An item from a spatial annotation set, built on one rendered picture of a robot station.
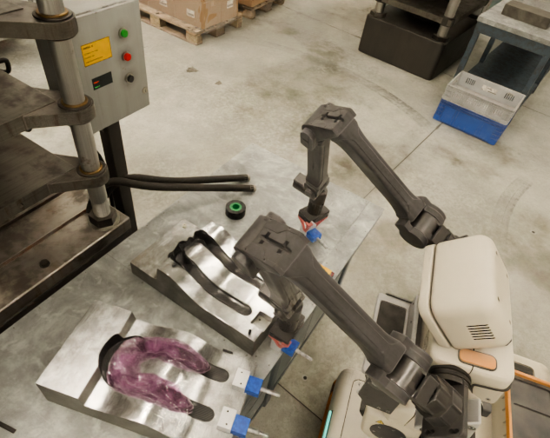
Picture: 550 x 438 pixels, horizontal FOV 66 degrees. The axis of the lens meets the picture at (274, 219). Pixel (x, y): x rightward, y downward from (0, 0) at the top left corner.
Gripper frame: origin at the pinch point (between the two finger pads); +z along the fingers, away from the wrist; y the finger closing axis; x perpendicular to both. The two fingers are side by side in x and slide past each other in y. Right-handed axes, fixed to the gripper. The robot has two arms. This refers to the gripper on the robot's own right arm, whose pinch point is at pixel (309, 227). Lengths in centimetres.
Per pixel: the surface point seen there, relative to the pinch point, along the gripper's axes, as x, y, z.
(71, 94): -45, 62, -49
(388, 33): -206, -303, 57
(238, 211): -21.9, 18.2, 1.2
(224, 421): 42, 65, -4
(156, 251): -18, 54, -2
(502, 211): 12, -201, 86
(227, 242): -5.3, 34.4, -7.2
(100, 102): -63, 50, -33
